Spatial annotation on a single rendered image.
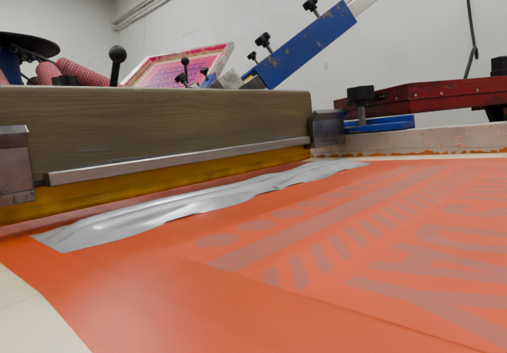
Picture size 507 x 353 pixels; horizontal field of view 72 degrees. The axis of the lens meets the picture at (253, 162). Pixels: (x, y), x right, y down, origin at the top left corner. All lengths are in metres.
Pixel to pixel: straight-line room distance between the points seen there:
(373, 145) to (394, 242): 0.38
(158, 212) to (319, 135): 0.30
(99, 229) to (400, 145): 0.41
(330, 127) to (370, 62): 1.98
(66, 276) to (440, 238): 0.16
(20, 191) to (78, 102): 0.08
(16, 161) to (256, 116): 0.25
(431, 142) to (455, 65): 1.82
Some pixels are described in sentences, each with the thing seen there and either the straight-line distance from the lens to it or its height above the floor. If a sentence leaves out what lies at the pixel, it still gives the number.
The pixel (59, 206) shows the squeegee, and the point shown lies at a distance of 0.32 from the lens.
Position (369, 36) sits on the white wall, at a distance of 2.53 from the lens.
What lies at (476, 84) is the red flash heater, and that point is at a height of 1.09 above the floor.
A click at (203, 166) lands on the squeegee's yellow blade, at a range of 0.38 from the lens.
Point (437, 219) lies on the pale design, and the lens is 0.20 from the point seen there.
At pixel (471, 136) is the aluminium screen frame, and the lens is 0.50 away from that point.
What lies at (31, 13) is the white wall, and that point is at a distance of 4.87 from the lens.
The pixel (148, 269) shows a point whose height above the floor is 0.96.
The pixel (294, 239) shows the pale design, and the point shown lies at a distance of 0.18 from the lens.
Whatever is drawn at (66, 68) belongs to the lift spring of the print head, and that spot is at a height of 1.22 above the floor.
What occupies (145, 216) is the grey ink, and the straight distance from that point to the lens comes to 0.25.
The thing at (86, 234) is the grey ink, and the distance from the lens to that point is 0.23.
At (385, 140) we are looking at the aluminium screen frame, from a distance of 0.54.
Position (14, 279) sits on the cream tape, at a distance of 0.20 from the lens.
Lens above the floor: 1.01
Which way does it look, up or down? 5 degrees down
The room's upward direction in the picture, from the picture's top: 6 degrees counter-clockwise
